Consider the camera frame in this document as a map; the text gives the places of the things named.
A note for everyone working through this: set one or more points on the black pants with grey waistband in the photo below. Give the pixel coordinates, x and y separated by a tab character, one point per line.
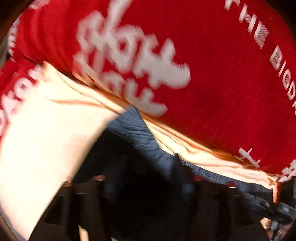
142	196

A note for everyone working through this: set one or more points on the cream sofa seat cover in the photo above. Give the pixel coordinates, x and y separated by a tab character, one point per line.
45	142

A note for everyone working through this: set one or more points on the red blanket with white lettering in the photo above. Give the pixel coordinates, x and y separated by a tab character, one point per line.
220	72

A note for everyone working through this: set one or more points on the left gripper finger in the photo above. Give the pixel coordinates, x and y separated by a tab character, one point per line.
214	211

